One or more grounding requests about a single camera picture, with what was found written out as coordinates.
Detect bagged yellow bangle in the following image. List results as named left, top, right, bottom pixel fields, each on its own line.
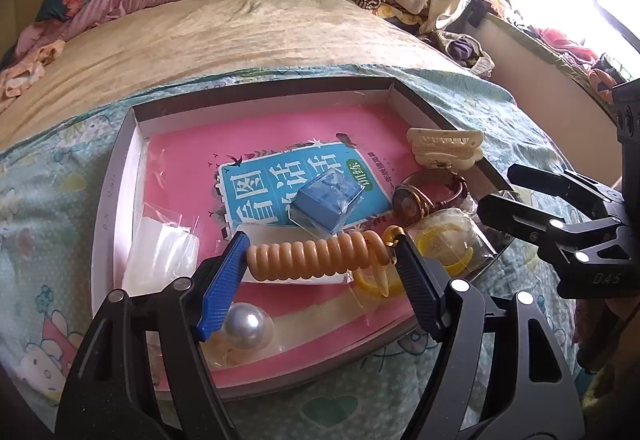
left=405, top=212, right=497, bottom=279

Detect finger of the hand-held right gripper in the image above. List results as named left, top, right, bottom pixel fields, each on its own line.
left=507, top=164, right=627, bottom=221
left=477, top=189, right=595, bottom=271

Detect peach patterned cloth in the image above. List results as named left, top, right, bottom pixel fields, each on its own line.
left=0, top=40, right=67, bottom=113

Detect clothes on window ledge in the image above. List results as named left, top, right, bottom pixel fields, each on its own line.
left=487, top=0, right=627, bottom=93

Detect cream toothed hair claw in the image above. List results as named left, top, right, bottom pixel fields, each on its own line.
left=406, top=127, right=486, bottom=171

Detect beige spiral hair tie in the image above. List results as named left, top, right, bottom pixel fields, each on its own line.
left=245, top=226, right=405, bottom=299

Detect dark shallow cardboard box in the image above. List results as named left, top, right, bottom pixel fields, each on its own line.
left=90, top=74, right=517, bottom=402

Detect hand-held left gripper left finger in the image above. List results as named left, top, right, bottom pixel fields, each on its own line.
left=54, top=231, right=252, bottom=440

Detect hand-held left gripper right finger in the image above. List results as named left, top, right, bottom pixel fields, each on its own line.
left=395, top=232, right=586, bottom=440

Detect bagged white earring card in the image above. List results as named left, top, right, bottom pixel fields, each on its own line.
left=240, top=227, right=352, bottom=289

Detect small blue box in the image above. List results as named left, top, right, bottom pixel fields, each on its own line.
left=290, top=172, right=367, bottom=237

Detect clear plastic bag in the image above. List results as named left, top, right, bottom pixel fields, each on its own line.
left=122, top=202, right=202, bottom=293

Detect brown round wristwatch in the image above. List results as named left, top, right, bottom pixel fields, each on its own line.
left=391, top=170, right=469, bottom=227

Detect cartoon print blanket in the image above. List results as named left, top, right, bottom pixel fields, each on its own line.
left=0, top=64, right=582, bottom=440

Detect pearl hair claw clip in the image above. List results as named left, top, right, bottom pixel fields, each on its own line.
left=207, top=302, right=287, bottom=369

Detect pink book with blue label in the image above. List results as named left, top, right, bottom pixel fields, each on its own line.
left=137, top=104, right=467, bottom=377

